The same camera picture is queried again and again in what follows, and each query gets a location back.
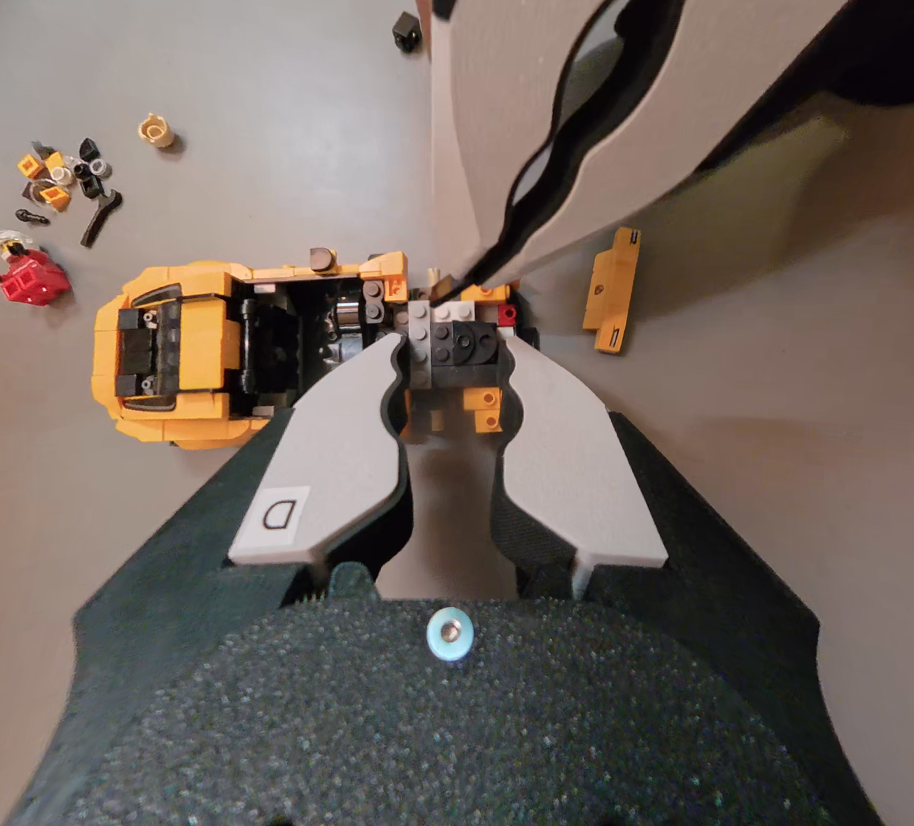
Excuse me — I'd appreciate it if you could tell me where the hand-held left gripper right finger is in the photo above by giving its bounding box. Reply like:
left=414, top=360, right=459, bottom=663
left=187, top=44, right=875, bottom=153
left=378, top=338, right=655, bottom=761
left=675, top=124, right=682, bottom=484
left=491, top=338, right=670, bottom=600

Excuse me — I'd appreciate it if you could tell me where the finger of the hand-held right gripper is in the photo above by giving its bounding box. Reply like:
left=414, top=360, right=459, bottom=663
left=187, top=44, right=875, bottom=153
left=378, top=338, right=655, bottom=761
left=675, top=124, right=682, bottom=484
left=463, top=0, right=914, bottom=290
left=428, top=0, right=678, bottom=289

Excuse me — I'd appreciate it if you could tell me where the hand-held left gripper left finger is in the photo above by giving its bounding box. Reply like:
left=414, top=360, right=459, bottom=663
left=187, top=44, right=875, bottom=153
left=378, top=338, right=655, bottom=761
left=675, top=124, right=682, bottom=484
left=227, top=332, right=415, bottom=584

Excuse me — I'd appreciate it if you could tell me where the yellow lego side panel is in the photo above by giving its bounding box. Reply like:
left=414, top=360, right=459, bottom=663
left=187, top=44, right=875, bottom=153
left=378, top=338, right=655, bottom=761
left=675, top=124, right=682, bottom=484
left=582, top=226, right=642, bottom=356

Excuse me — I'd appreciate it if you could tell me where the yellow lego car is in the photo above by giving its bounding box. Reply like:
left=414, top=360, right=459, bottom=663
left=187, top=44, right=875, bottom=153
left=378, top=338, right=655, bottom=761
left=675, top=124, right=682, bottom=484
left=91, top=248, right=541, bottom=450

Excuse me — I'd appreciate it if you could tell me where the black lego wrench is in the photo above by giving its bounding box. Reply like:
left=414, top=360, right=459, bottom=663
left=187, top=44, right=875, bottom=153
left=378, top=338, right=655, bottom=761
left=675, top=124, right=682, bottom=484
left=80, top=189, right=124, bottom=249

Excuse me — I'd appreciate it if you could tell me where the red lego minifigure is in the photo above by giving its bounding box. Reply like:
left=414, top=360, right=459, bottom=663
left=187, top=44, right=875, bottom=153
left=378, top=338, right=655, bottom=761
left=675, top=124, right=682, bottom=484
left=0, top=230, right=72, bottom=307

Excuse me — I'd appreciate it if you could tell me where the pile of small lego pieces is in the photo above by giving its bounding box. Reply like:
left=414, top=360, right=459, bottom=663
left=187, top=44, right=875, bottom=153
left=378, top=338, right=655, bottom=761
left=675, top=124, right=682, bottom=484
left=14, top=137, right=114, bottom=227

